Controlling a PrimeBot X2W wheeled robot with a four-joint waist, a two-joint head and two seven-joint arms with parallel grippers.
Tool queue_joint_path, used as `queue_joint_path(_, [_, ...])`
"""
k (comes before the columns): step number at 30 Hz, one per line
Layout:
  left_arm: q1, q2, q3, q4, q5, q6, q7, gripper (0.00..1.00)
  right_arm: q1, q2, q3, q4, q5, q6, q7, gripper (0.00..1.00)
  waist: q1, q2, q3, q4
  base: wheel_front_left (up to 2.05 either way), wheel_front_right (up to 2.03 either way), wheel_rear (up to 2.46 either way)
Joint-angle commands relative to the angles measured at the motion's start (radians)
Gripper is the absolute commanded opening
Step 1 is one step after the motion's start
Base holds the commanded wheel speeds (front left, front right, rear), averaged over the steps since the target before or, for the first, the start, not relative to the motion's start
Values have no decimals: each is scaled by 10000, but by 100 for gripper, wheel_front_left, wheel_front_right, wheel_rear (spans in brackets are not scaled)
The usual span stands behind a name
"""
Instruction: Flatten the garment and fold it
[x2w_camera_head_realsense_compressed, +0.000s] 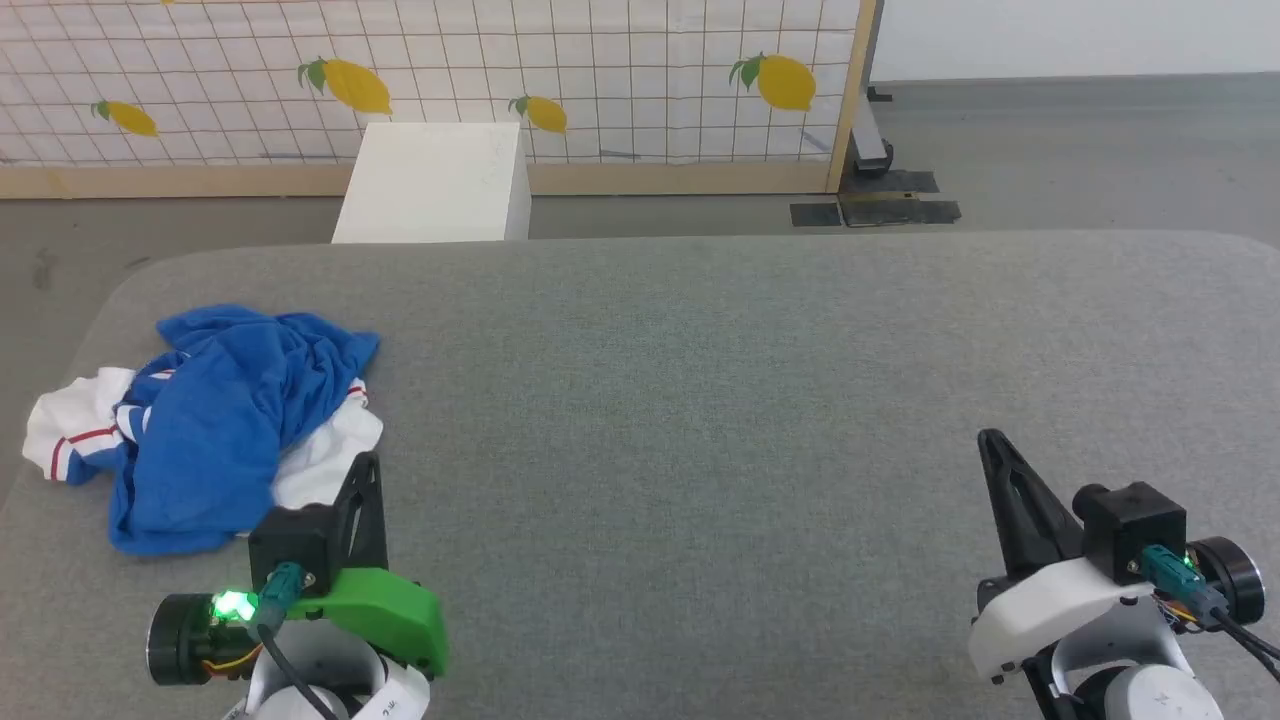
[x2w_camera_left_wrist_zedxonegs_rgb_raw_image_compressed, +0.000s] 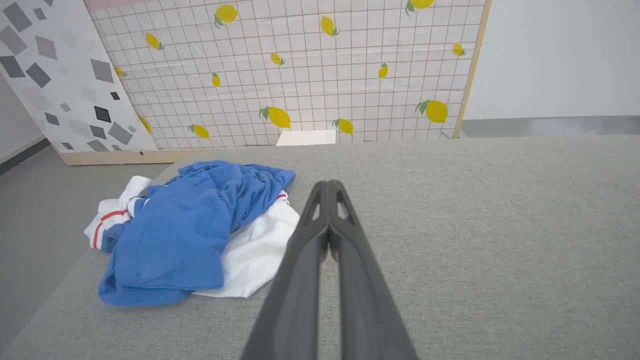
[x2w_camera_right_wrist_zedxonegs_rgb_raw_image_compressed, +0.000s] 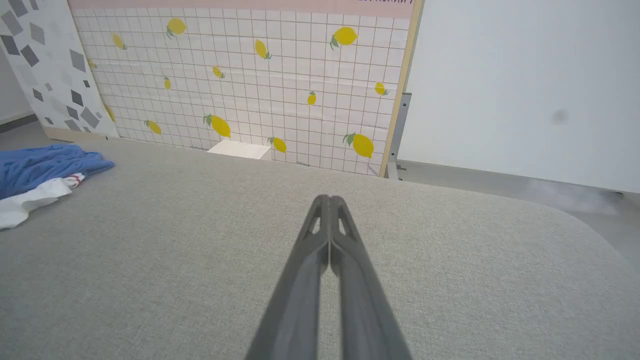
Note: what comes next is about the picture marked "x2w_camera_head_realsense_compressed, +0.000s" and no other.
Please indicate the blue white basketball jersey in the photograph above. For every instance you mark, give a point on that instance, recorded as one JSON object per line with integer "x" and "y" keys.
{"x": 215, "y": 430}

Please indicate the lemon print partition screen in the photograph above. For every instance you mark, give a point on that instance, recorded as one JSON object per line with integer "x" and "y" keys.
{"x": 620, "y": 80}

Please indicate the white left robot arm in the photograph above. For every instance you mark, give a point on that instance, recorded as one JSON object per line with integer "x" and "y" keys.
{"x": 330, "y": 675}

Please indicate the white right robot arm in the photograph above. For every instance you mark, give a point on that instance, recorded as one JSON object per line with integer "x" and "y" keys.
{"x": 1150, "y": 690}

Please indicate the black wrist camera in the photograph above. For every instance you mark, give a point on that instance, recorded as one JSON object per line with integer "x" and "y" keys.
{"x": 292, "y": 545}
{"x": 1135, "y": 525}

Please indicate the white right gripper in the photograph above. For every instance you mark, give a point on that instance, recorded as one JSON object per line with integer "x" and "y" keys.
{"x": 1050, "y": 610}

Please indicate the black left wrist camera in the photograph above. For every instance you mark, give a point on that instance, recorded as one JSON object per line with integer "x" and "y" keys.
{"x": 292, "y": 545}

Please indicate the grey metal partition foot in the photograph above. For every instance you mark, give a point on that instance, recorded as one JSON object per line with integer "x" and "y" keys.
{"x": 868, "y": 140}

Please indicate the grey fabric sofa seat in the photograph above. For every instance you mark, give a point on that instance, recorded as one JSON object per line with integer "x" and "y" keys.
{"x": 700, "y": 420}

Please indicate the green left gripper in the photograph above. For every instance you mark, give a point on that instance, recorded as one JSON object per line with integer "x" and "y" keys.
{"x": 385, "y": 615}

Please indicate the large black floor patch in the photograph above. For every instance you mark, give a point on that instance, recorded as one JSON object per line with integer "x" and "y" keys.
{"x": 900, "y": 200}

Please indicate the white rectangular box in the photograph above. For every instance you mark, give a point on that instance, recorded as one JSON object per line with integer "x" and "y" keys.
{"x": 435, "y": 180}

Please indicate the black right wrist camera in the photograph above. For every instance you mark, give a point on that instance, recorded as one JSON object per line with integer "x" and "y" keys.
{"x": 1135, "y": 525}

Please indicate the small black floor patch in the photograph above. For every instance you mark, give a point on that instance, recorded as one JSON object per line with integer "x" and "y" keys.
{"x": 816, "y": 214}

